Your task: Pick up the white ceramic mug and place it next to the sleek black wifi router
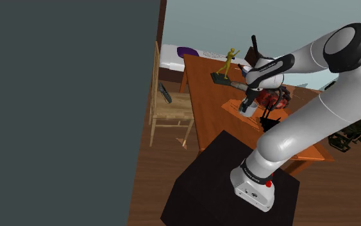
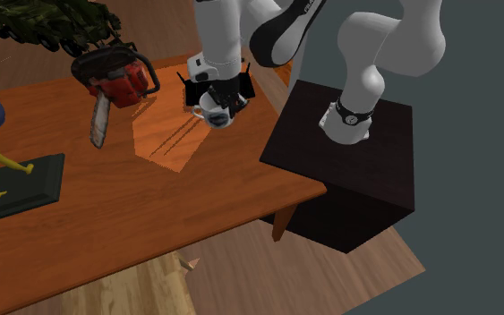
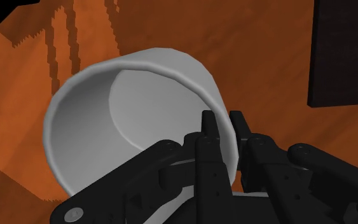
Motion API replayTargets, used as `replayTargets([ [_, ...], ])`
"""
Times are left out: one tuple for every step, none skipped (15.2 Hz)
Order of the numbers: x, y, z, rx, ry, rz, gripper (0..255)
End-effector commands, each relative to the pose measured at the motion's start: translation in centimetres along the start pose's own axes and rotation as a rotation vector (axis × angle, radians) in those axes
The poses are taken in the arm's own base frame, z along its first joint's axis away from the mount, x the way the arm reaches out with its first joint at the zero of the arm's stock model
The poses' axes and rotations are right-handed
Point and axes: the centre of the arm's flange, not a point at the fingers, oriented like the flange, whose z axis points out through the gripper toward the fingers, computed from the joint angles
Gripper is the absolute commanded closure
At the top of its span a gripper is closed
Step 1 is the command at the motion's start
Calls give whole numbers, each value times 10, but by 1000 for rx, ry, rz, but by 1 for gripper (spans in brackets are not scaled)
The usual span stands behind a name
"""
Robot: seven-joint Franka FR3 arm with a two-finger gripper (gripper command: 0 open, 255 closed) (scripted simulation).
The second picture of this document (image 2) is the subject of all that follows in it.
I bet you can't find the white mug with dark emblem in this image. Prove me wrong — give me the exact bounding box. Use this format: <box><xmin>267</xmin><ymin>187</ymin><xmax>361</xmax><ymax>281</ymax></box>
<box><xmin>191</xmin><ymin>91</ymin><xmax>249</xmax><ymax>130</ymax></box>

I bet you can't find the brown wooden table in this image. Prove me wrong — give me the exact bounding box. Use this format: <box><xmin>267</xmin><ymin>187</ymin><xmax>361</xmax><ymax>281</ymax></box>
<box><xmin>0</xmin><ymin>52</ymin><xmax>329</xmax><ymax>315</ymax></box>

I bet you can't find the yellow figure on dark base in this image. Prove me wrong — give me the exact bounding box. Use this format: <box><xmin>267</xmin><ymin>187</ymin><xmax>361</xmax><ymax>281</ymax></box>
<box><xmin>0</xmin><ymin>140</ymin><xmax>66</xmax><ymax>224</ymax></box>

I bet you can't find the red chainsaw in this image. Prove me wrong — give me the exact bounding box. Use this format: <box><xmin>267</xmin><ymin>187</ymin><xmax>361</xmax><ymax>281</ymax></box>
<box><xmin>70</xmin><ymin>47</ymin><xmax>161</xmax><ymax>150</ymax></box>

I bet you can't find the camouflage toy truck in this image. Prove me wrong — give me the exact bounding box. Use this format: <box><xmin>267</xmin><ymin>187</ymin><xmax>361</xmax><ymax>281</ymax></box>
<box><xmin>0</xmin><ymin>0</ymin><xmax>138</xmax><ymax>59</ymax></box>

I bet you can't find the dark robot stand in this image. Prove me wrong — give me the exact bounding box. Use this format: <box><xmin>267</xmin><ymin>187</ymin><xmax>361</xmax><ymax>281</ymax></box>
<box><xmin>259</xmin><ymin>79</ymin><xmax>415</xmax><ymax>254</ymax></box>

